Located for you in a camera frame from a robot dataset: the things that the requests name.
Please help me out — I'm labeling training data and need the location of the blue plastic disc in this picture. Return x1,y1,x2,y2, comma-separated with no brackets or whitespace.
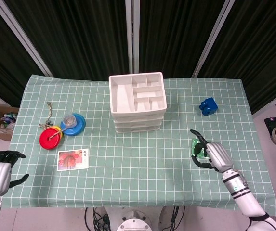
60,113,86,136

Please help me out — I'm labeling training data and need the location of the black curtain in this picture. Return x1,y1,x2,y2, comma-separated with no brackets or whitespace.
5,0,131,81
197,0,276,114
0,0,44,108
139,0,225,79

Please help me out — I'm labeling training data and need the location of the green checked tablecloth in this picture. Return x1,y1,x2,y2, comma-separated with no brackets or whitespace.
1,74,276,217

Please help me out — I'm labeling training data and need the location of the yellow plastic disc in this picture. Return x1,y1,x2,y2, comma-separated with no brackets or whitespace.
53,125,64,141

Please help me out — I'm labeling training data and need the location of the white drawer cabinet frame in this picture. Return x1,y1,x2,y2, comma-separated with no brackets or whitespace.
108,71,168,133

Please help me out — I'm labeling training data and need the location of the postcard with red picture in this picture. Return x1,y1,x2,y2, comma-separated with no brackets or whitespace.
56,148,90,172

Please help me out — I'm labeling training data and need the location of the blue toy building block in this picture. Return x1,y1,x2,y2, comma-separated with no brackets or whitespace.
199,97,219,116

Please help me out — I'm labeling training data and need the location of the colourful clutter pile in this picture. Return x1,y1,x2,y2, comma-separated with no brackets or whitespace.
0,112,18,130

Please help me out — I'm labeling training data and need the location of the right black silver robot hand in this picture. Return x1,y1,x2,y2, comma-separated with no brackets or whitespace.
190,129,235,173

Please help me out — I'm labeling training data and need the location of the braided rope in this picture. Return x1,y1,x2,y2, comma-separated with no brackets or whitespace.
38,101,68,141

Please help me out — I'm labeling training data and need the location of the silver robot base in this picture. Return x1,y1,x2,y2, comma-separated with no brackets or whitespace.
104,206,177,231

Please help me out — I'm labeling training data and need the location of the black cable bundle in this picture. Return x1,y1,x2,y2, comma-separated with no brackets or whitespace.
84,206,110,231
168,206,187,231

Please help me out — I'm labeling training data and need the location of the green foil packet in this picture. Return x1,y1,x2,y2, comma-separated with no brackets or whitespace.
191,138,210,159

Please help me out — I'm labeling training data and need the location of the grey frame pole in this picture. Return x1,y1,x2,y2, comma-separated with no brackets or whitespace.
0,0,54,77
125,0,140,74
191,0,236,78

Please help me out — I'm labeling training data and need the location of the clear plastic jar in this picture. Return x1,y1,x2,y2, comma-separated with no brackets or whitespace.
62,114,78,128

